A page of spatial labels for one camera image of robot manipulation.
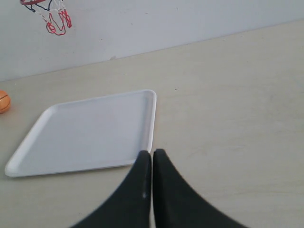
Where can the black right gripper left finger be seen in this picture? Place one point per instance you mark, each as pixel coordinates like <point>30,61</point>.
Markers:
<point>130,204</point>

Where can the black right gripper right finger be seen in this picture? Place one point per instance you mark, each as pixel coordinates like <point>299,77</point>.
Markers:
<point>177,205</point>

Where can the small orange basketball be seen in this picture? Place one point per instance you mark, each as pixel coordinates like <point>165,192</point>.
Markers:
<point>5,102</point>

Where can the red mini basketball hoop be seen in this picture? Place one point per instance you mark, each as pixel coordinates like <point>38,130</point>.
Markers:
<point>53,13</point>

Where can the white plastic tray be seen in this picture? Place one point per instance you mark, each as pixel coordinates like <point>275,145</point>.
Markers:
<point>95,133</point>

